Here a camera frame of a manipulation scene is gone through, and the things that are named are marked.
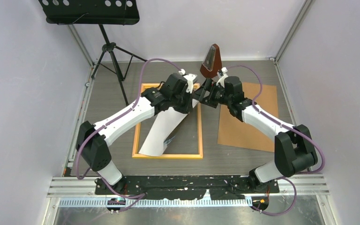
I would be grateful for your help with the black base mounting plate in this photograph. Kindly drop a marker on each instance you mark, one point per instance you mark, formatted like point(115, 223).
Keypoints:
point(186, 187)

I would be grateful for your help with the brown backing board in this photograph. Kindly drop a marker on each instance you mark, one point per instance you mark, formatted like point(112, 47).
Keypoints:
point(253, 130)

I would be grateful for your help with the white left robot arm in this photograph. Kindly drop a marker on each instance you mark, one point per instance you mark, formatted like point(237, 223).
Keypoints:
point(94, 140)

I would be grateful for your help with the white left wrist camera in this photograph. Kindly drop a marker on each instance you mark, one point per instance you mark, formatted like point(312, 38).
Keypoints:
point(190, 78)

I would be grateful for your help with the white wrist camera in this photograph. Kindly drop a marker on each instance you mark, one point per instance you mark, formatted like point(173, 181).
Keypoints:
point(190, 78)
point(222, 74)

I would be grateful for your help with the yellow wooden picture frame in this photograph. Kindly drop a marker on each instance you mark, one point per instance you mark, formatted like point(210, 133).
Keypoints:
point(200, 136)

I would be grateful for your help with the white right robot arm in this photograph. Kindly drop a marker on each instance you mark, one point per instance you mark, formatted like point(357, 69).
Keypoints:
point(293, 149)

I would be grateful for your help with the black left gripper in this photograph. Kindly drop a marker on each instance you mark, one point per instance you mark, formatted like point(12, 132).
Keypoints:
point(188, 108)

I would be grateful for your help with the printed photo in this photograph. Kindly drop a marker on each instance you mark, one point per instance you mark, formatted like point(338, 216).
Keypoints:
point(163, 130)

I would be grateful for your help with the black music stand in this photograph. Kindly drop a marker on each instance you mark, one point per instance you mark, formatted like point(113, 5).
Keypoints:
point(100, 12)

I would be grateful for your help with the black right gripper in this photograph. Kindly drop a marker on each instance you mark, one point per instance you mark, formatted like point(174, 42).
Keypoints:
point(210, 85)

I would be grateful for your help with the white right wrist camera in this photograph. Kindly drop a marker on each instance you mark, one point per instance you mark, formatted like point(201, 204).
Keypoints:
point(222, 74)

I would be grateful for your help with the brown metronome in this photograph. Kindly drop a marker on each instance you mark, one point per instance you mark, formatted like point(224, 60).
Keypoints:
point(212, 62)

